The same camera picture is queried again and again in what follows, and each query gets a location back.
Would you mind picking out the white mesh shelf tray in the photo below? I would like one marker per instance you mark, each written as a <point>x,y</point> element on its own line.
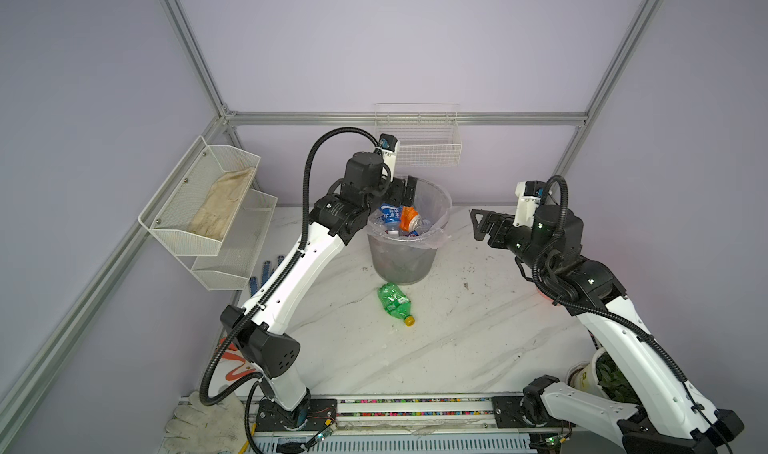
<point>192,213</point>
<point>232,268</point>

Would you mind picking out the white mesh lower shelf tray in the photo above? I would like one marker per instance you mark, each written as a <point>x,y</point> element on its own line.
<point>232,268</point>

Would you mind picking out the white cotton glove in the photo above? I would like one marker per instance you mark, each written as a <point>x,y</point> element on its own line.
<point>196,428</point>

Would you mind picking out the blue knitted work glove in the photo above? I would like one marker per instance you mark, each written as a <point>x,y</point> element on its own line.
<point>267,270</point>

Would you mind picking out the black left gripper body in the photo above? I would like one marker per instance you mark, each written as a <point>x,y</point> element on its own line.
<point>394,195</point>

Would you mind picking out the aluminium frame corner post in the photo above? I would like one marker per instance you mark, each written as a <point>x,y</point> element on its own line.
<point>637,28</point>
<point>182,28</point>

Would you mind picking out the aluminium frame corner post left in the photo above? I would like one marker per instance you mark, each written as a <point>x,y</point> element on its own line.
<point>182,28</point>

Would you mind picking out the beige cloth glove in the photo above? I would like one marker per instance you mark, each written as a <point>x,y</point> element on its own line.
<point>220,206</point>

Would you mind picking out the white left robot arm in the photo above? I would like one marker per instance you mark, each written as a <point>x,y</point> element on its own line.
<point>258,329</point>

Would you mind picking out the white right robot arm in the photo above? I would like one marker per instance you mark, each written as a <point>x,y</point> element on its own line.
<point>670,414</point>

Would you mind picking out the potted green plant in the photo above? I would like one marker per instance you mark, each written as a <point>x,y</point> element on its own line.
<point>602,377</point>

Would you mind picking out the aluminium frame corner post right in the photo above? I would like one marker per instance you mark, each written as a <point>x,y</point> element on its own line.
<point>637,28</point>

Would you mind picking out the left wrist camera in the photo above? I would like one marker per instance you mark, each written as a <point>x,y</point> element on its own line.
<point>388,146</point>

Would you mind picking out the metal base rail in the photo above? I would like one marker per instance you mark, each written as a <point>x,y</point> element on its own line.
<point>424,423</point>

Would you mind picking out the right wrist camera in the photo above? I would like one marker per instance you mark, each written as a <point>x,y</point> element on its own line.
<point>528,195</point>

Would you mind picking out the white wire wall basket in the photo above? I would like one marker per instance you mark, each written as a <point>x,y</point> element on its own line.
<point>423,145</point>

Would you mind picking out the orange label plastic bottle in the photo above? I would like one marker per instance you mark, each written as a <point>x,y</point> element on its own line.
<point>410,220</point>

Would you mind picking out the pink plastic watering can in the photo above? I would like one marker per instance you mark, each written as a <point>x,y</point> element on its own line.
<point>544,296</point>

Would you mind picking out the white mesh upper shelf tray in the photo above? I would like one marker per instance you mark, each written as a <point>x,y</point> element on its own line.
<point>192,213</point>

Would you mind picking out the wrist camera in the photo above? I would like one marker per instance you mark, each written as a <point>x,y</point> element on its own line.
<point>528,195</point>
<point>388,146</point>

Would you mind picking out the aluminium frame horizontal bar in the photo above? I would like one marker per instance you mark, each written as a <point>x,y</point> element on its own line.
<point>371,118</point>

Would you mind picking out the green crushed plastic bottle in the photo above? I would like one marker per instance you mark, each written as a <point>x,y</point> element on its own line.
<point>396,303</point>

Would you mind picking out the grey mesh waste bin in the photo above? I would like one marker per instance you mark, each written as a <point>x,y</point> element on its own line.
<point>401,265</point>

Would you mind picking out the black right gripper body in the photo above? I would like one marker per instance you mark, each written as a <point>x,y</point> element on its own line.
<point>501,235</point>

